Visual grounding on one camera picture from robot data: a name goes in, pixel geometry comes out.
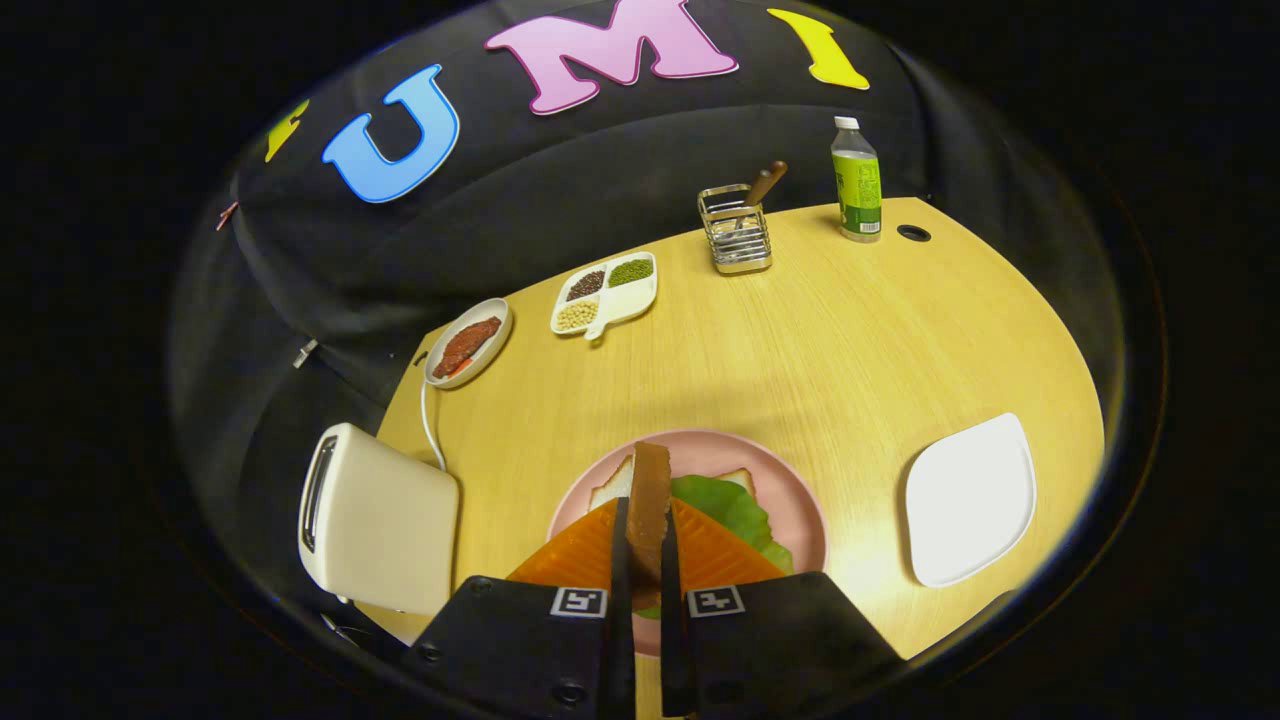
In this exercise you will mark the white cloth clip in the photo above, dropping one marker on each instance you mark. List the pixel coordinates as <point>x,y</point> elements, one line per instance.
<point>303,352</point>

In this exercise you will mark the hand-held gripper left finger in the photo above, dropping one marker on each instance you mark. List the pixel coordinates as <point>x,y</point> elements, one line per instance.
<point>622,600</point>

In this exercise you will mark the pink round plate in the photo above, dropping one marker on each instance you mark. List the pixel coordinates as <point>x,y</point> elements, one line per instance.
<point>780,480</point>

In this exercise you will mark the white bread slice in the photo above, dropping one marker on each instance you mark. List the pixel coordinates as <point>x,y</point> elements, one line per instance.
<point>612,490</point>

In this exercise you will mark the white divided dish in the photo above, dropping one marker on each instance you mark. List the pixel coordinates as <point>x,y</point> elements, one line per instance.
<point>630,305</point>

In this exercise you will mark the orange food slice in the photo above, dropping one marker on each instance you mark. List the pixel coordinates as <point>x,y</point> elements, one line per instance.
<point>457,368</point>

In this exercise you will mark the yellow beans pile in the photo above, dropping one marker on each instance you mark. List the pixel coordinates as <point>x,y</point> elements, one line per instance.
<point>577,316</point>

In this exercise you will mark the toasted bread slice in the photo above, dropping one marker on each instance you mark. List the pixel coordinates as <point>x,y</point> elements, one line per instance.
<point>648,500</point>

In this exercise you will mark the brown beans pile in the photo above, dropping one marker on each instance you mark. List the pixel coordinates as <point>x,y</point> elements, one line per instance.
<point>586,284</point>

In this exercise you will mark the green lettuce leaf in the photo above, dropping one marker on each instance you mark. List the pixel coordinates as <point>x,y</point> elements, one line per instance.
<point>740,510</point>

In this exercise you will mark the cream white toaster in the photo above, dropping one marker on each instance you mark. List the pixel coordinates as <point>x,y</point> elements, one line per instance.
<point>390,530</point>

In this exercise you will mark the red cloth clip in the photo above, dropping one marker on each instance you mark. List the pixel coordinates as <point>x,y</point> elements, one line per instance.
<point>228,215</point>

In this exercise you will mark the green beans pile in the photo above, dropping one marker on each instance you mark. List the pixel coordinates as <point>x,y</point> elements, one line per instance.
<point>631,272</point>

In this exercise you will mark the red meat slice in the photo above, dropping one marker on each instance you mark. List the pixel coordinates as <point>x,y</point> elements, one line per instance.
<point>468,345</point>

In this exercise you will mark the white square plate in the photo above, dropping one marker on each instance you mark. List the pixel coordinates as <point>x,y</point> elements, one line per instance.
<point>970,500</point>

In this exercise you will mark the oval grey plate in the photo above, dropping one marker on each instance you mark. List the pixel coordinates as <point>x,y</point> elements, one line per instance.
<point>497,315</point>

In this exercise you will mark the black backdrop cloth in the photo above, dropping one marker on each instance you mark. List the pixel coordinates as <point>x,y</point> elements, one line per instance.
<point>560,170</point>

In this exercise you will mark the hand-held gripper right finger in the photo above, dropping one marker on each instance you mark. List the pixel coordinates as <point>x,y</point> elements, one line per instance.
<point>672,620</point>

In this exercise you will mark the green label plastic bottle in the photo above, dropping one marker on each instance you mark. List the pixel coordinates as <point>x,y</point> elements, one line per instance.
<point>858,185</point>

